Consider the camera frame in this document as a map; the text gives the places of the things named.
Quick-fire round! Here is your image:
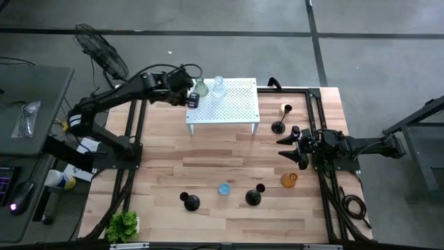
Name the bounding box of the yellow power plug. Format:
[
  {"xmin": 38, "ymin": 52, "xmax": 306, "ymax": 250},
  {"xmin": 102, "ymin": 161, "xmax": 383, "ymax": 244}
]
[{"xmin": 55, "ymin": 117, "xmax": 76, "ymax": 133}]

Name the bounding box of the grey desk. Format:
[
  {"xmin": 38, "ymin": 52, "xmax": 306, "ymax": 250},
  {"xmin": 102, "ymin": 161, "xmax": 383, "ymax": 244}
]
[{"xmin": 0, "ymin": 64, "xmax": 76, "ymax": 244}]

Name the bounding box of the silver bracket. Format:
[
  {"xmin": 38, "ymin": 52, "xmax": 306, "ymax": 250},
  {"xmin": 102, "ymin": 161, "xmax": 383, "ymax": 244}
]
[
  {"xmin": 303, "ymin": 244, "xmax": 343, "ymax": 250},
  {"xmin": 110, "ymin": 242, "xmax": 150, "ymax": 250}
]

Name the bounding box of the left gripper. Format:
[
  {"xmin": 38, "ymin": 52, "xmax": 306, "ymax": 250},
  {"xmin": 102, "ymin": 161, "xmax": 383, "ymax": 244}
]
[{"xmin": 162, "ymin": 71, "xmax": 201, "ymax": 110}]

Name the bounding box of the black wide-base candlestick holder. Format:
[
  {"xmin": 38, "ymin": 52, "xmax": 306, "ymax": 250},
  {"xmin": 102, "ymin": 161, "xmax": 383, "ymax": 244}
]
[
  {"xmin": 179, "ymin": 191, "xmax": 201, "ymax": 213},
  {"xmin": 245, "ymin": 183, "xmax": 266, "ymax": 207}
]

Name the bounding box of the black aluminium table frame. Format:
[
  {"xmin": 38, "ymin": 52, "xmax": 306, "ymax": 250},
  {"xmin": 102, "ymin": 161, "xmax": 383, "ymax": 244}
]
[{"xmin": 83, "ymin": 76, "xmax": 374, "ymax": 244}]

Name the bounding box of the black computer mouse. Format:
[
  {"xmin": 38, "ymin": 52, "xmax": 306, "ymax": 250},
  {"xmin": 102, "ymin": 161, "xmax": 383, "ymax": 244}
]
[{"xmin": 8, "ymin": 180, "xmax": 35, "ymax": 216}]

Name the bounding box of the coiled black cable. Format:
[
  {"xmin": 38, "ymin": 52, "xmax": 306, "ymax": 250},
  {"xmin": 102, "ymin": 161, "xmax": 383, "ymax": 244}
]
[{"xmin": 339, "ymin": 185, "xmax": 373, "ymax": 230}]

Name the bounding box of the black floor fan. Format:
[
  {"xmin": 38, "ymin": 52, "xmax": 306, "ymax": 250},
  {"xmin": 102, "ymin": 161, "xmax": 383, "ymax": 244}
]
[{"xmin": 72, "ymin": 23, "xmax": 137, "ymax": 90}]

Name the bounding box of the white cardboard box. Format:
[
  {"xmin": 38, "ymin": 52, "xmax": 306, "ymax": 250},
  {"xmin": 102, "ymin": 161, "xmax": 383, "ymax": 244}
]
[{"xmin": 64, "ymin": 137, "xmax": 101, "ymax": 183}]

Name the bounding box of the green plant in white pot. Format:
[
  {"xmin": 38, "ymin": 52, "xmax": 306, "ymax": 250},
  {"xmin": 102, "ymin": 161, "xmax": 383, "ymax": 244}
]
[{"xmin": 105, "ymin": 210, "xmax": 140, "ymax": 244}]

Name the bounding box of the white perforated shelf riser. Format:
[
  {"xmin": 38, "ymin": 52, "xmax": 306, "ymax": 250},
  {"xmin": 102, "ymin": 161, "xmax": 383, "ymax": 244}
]
[{"xmin": 185, "ymin": 77, "xmax": 261, "ymax": 136}]

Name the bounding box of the black floor cable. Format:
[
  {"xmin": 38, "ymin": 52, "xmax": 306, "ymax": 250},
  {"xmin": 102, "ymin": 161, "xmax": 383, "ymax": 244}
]
[{"xmin": 62, "ymin": 57, "xmax": 109, "ymax": 140}]

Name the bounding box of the amber glass candlestick holder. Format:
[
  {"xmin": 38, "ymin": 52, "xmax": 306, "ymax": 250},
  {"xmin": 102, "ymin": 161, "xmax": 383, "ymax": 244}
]
[{"xmin": 280, "ymin": 172, "xmax": 299, "ymax": 190}]

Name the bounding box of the grey glass candlestick holder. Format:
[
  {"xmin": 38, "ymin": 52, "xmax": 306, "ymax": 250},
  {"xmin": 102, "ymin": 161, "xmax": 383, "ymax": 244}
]
[{"xmin": 193, "ymin": 76, "xmax": 210, "ymax": 98}]

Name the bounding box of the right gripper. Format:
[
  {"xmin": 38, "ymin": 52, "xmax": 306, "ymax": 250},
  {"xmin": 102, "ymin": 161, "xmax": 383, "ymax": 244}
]
[{"xmin": 276, "ymin": 125, "xmax": 318, "ymax": 171}]

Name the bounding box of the black desk frame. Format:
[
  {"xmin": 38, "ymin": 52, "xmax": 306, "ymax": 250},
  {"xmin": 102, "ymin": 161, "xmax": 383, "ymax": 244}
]
[{"xmin": 382, "ymin": 95, "xmax": 444, "ymax": 202}]

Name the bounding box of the white yellow wipes canister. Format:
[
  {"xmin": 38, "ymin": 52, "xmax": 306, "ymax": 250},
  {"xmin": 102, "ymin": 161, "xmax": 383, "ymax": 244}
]
[{"xmin": 44, "ymin": 169, "xmax": 76, "ymax": 190}]

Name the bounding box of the keyboard with lit keys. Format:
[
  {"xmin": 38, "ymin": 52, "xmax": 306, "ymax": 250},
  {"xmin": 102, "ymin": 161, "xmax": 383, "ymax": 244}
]
[{"xmin": 0, "ymin": 165, "xmax": 21, "ymax": 206}]

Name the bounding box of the slim black candlestick holder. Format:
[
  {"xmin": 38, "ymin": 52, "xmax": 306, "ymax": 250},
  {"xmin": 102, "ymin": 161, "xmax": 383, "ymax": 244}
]
[{"xmin": 271, "ymin": 103, "xmax": 293, "ymax": 135}]

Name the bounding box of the clear glass candlestick holder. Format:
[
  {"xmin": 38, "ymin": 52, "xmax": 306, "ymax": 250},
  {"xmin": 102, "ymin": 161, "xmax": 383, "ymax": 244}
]
[{"xmin": 211, "ymin": 75, "xmax": 228, "ymax": 99}]

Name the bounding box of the clear plastic bag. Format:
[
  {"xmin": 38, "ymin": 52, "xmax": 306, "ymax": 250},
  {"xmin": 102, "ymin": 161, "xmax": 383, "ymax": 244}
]
[{"xmin": 11, "ymin": 101, "xmax": 42, "ymax": 139}]

